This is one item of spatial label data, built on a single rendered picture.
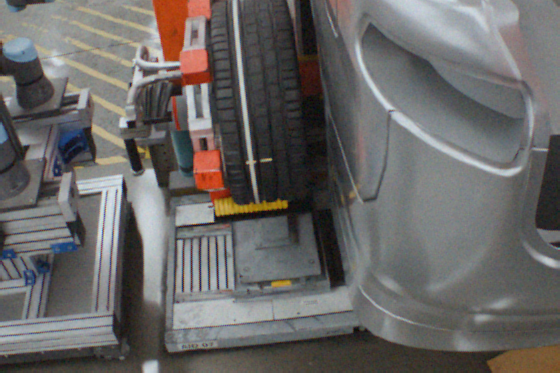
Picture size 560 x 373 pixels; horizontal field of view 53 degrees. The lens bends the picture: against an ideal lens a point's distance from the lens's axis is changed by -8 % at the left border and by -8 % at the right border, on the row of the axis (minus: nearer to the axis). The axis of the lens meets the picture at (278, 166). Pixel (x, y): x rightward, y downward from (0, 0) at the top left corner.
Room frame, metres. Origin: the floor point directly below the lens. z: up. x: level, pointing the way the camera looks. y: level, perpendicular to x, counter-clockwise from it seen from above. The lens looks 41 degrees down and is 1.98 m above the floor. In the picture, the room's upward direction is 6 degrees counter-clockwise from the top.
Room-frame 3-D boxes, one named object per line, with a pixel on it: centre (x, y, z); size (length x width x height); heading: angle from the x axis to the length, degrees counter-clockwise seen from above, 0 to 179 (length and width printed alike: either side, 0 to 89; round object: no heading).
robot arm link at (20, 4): (2.15, 0.95, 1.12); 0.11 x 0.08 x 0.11; 79
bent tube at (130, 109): (1.52, 0.33, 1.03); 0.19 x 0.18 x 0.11; 91
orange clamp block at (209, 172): (1.31, 0.20, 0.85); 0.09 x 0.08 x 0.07; 1
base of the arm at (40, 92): (1.87, 0.88, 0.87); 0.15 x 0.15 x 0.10
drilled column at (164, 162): (2.25, 0.55, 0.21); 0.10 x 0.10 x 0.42; 1
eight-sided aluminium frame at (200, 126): (1.62, 0.21, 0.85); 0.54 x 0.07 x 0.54; 1
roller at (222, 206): (1.51, 0.11, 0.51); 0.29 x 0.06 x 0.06; 91
